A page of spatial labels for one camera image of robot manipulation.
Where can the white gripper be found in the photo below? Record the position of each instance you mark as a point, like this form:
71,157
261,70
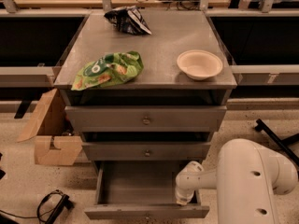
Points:
184,192

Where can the grey top drawer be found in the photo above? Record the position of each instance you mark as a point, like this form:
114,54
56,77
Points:
92,118

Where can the grey drawer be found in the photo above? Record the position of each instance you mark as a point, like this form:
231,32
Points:
145,189
145,151
92,118

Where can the white paper bowl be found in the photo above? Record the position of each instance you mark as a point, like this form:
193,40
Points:
199,64

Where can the black stand leg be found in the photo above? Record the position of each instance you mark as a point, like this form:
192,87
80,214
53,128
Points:
283,144

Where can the grey drawer cabinet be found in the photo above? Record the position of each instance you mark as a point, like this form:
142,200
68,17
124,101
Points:
160,83

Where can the green chip bag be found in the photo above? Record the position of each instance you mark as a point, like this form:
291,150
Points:
110,70

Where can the grey bottom drawer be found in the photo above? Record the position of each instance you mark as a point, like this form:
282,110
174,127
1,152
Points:
145,189

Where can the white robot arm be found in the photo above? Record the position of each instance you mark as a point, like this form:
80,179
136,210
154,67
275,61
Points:
247,179

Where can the grey middle drawer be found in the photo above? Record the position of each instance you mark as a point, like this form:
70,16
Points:
145,151

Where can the brown cardboard box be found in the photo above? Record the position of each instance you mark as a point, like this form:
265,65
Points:
48,126

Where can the black crumpled snack bag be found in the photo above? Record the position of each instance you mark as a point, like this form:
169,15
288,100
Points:
128,20

